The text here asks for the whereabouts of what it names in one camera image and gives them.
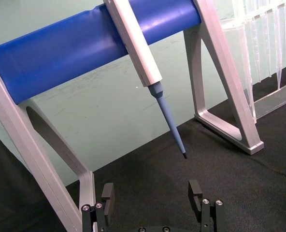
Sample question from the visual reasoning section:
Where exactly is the silver stand with blue bar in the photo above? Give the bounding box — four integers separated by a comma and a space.
0, 0, 264, 232

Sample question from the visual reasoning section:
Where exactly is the black table cloth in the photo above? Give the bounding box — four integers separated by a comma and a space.
0, 95, 286, 232

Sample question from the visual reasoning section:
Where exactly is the clear plastic tip rack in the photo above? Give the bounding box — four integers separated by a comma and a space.
217, 0, 286, 124

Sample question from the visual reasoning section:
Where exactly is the white pipette with blue shaft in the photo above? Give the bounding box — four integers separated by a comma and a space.
103, 0, 188, 160

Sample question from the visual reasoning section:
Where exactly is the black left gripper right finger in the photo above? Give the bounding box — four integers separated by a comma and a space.
187, 179, 227, 232

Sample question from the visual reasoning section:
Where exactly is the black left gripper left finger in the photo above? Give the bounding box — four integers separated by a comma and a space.
81, 183, 115, 232

